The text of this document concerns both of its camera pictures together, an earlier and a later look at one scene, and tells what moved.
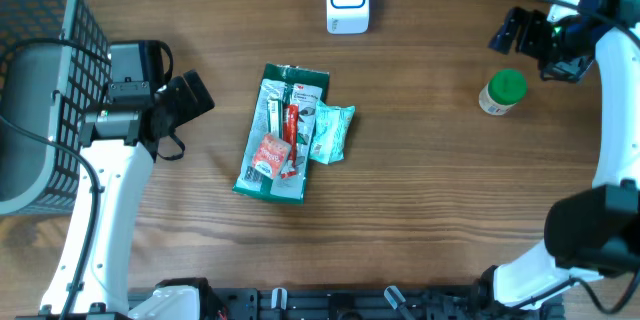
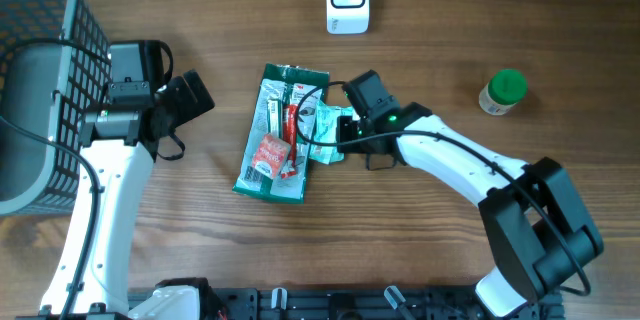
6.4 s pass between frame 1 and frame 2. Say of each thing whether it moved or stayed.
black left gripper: stayed
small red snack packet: stayed
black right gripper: moved
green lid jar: stayed
